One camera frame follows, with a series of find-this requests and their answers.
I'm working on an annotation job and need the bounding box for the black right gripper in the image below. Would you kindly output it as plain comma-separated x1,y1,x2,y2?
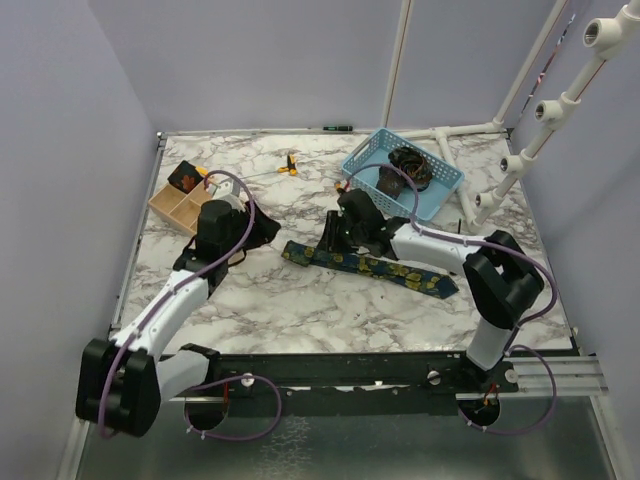
317,210,367,254

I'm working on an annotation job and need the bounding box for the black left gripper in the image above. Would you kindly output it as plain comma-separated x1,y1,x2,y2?
223,200,282,258

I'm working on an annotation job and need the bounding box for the blue yellow floral tie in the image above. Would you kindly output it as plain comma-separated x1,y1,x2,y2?
281,241,459,299

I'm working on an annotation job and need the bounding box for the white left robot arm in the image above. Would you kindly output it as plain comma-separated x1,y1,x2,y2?
75,200,281,437

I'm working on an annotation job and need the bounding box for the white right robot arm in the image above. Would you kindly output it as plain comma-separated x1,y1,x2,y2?
325,189,544,391

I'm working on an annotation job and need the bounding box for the folded dark patterned tie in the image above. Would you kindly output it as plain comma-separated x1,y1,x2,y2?
376,166,406,200

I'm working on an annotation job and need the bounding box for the wooden compartment tray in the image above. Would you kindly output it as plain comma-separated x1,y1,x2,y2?
148,183,212,237

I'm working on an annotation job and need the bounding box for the rolled dark orange-leaf tie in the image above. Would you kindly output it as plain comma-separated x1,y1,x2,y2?
167,161,203,194

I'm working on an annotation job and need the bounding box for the light blue plastic basket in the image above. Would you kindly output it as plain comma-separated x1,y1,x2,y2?
341,128,465,226

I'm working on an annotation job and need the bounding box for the white PVC pipe rack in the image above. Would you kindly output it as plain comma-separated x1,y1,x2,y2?
399,0,640,232

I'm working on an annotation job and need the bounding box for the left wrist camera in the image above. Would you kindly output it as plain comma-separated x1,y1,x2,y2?
208,180,240,200

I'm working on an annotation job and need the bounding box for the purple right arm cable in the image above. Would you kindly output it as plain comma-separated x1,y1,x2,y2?
337,162,559,331

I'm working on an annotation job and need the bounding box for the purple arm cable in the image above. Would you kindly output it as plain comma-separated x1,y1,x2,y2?
337,162,559,331
97,170,259,440

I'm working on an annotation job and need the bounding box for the yellow black wire stripper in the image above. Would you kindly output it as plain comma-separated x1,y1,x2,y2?
277,154,297,176

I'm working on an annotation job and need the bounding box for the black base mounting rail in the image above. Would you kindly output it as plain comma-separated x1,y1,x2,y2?
176,352,518,427

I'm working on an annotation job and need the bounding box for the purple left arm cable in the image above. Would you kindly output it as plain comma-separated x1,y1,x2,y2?
97,170,259,440

